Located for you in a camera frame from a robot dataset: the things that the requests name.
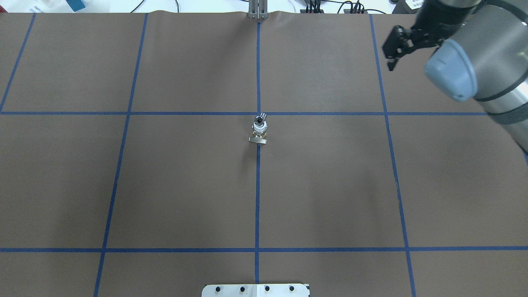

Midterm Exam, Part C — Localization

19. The blue wooden block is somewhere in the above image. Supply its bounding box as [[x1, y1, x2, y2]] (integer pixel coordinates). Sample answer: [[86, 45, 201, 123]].
[[66, 0, 86, 12]]

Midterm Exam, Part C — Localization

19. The chrome pipe fitting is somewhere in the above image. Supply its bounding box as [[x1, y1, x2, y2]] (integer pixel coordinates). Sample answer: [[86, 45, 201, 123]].
[[253, 112, 267, 128]]

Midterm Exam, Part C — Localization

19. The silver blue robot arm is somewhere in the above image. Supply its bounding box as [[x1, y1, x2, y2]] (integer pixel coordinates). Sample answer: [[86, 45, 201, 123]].
[[382, 0, 528, 151]]

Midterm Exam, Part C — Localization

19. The white brass PPR valve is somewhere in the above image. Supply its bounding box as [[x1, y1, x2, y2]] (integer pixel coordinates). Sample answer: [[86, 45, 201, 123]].
[[248, 122, 268, 145]]

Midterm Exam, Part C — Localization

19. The white camera stand column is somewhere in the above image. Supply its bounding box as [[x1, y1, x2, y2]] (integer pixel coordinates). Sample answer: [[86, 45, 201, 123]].
[[201, 283, 311, 297]]

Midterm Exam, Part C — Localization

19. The black label printer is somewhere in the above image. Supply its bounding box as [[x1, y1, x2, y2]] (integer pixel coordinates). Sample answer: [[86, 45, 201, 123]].
[[390, 0, 424, 14]]

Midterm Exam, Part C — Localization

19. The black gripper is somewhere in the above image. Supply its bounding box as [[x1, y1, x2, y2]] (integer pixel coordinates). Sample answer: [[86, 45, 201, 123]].
[[382, 23, 446, 71]]

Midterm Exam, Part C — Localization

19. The aluminium frame post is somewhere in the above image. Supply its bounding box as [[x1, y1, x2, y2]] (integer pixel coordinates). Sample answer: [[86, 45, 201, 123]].
[[247, 0, 269, 20]]

